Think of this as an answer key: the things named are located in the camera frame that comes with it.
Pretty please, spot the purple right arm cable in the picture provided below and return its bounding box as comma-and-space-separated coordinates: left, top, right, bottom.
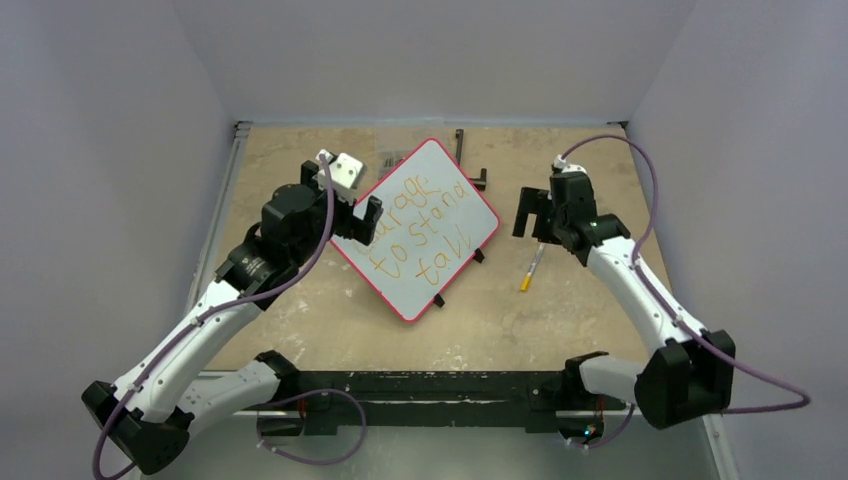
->
559, 135, 812, 416

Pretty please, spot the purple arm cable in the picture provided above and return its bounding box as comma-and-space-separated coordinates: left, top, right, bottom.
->
91, 153, 336, 480
559, 135, 812, 416

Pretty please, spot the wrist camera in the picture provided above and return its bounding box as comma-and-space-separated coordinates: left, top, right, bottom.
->
551, 155, 588, 176
314, 149, 367, 205

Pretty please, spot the red framed whiteboard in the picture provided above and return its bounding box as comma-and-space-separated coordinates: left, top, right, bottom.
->
331, 138, 501, 322

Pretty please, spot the clear plastic holder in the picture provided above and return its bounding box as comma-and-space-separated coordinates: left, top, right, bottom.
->
377, 150, 405, 180

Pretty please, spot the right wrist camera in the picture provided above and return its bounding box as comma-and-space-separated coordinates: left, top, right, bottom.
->
551, 155, 588, 176

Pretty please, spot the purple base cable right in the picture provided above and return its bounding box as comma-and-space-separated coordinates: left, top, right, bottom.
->
566, 404, 636, 452

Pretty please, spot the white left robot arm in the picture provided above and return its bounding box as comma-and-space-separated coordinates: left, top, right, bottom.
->
82, 151, 382, 475

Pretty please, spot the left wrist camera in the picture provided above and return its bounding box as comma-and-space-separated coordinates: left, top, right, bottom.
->
314, 149, 367, 205

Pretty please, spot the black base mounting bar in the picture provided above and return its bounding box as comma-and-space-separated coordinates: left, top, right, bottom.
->
255, 371, 627, 435

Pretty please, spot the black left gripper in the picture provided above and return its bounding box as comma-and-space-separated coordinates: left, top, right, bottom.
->
291, 162, 381, 267

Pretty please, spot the black stop block right side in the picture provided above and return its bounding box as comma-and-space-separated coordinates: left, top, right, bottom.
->
470, 168, 488, 192

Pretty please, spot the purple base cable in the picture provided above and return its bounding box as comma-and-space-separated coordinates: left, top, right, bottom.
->
566, 404, 636, 452
256, 387, 369, 466

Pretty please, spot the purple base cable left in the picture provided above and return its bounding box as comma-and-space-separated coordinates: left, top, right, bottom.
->
256, 387, 369, 466

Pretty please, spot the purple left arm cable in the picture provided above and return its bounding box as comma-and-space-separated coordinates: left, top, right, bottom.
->
91, 153, 336, 480

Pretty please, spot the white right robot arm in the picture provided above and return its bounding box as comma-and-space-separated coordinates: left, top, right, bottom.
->
512, 170, 736, 429

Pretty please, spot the black stop block top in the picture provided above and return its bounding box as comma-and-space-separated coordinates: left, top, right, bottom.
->
454, 128, 465, 164

